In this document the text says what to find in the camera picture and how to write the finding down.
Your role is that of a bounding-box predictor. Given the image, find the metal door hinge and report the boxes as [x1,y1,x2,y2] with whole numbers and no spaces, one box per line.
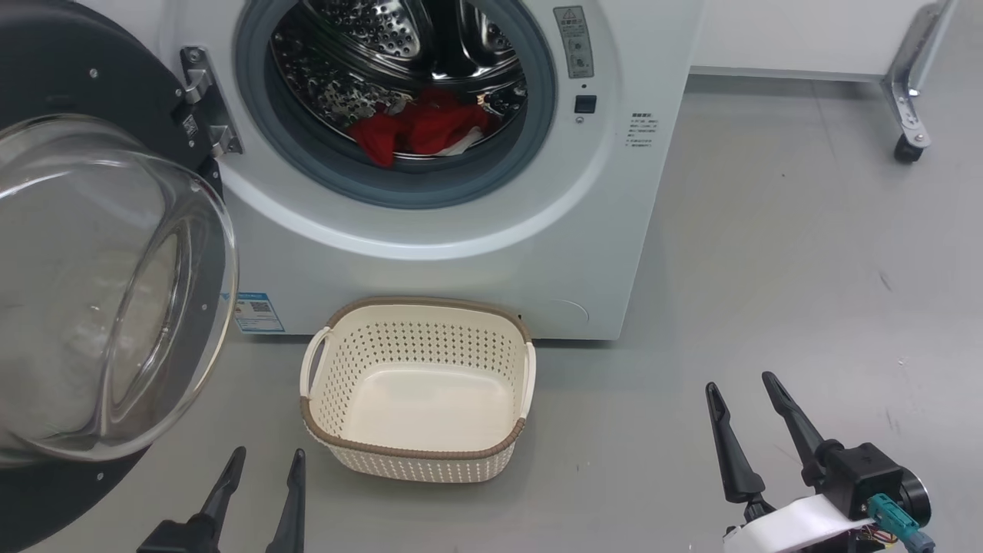
[178,46,243,159]

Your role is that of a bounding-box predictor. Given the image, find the grey warning sticker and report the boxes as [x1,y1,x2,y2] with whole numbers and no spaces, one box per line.
[554,6,595,80]

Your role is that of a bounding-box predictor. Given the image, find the black round glass washer door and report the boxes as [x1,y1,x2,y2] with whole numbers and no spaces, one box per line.
[0,0,240,553]

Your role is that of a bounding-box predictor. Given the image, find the steel perforated washer drum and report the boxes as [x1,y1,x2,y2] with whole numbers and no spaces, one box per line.
[269,0,531,158]

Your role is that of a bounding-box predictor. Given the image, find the grey rubber door gasket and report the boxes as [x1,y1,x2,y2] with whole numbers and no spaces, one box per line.
[234,0,557,210]

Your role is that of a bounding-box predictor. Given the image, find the cream perforated laundry basket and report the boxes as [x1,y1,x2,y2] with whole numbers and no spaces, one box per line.
[300,297,537,484]

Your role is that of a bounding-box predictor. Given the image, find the white front-load washing machine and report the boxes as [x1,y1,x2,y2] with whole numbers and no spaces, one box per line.
[77,0,703,343]

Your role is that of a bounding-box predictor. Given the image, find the silver metal table leg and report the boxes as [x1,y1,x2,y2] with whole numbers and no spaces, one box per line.
[882,0,959,151]

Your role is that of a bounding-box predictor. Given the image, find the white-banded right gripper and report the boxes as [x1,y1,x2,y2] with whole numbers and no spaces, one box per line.
[705,371,884,553]

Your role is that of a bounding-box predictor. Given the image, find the white table panel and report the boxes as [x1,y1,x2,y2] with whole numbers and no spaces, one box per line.
[690,0,942,84]

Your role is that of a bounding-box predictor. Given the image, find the teal cable connector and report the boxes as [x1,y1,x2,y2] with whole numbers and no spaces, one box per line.
[868,494,936,553]

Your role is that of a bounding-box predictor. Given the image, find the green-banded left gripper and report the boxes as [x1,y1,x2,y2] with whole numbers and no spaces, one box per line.
[137,447,307,553]

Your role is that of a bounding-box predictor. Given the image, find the printed text label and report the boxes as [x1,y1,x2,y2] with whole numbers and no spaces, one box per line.
[625,111,659,149]

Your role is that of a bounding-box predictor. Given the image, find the blue energy label sticker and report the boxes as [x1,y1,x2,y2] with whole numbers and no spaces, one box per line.
[233,292,286,334]

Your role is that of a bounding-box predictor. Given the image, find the red and white jersey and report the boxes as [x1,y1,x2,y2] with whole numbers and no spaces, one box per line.
[347,86,492,168]

